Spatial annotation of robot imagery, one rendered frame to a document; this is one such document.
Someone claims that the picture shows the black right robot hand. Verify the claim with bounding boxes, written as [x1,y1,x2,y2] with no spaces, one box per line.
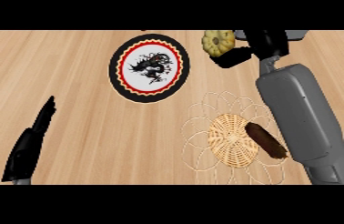
[207,29,290,69]

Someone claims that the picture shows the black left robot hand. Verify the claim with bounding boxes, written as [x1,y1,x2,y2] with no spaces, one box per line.
[0,96,57,183]

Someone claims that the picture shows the yellow pattypan squash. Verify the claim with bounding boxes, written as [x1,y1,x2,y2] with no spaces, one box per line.
[200,30,235,58]

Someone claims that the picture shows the black red white dragon plate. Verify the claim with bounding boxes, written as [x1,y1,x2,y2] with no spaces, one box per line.
[107,33,190,104]

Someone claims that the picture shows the woven wicker flower placemat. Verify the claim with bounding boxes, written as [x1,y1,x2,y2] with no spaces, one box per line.
[179,91,292,185]

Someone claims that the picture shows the dark brown oblong vegetable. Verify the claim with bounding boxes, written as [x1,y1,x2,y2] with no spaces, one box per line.
[243,122,289,160]

